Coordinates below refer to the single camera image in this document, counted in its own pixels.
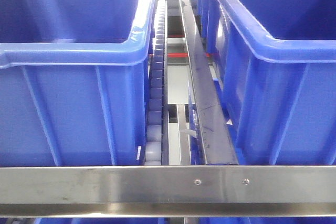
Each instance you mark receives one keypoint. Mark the steel front shelf rail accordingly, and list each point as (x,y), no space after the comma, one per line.
(168,191)

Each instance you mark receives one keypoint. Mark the grey roller conveyor track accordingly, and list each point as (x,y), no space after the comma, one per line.
(157,143)

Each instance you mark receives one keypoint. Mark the blue sorting bin left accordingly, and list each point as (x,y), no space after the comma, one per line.
(74,81)

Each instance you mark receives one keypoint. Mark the blue sorting bin right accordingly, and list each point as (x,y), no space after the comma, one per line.
(275,63)

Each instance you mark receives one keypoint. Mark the blue sorting bin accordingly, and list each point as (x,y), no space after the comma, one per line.
(74,81)
(275,63)

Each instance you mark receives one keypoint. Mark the steel divider rail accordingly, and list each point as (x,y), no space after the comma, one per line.
(208,126)

